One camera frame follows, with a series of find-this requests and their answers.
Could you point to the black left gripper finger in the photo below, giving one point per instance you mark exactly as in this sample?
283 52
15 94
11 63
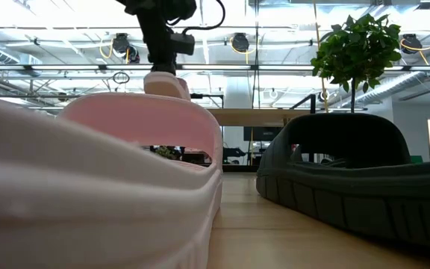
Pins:
162 68

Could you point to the pink rubber slide sandal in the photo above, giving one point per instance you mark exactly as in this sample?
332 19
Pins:
164 86
88 209

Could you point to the black rubber slide sandal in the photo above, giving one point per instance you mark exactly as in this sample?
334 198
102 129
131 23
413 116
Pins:
349 187

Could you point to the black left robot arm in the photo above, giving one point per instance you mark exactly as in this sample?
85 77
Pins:
155 5

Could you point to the wooden shelf black metal legs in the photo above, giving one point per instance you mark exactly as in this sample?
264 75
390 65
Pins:
256 116

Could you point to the dark monitor screen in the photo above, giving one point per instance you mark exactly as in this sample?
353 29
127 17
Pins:
262 133

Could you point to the green plant in black pot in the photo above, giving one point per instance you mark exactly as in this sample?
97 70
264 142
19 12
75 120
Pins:
357 48

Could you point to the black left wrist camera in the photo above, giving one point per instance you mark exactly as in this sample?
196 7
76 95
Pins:
182 44

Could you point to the silver ceiling duct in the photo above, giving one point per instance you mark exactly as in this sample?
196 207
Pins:
390 87

